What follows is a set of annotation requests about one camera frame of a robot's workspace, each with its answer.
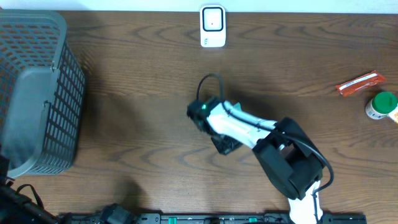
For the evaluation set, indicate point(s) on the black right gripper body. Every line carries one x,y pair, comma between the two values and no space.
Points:
224,144

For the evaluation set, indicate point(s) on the red Top chocolate bar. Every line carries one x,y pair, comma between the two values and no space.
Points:
359,83

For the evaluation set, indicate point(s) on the green lid jar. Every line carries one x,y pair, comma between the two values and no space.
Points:
381,105

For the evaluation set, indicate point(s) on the mint Zappy wipes pack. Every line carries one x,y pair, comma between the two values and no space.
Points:
237,106

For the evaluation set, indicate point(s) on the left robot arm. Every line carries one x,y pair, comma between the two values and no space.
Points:
18,208

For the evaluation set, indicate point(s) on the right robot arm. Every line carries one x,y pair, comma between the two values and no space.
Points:
290,160

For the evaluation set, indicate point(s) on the white barcode scanner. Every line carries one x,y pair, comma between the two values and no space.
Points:
212,26

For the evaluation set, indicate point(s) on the grey plastic mesh basket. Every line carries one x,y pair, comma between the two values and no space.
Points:
42,93

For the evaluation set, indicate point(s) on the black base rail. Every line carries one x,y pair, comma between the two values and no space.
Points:
117,214

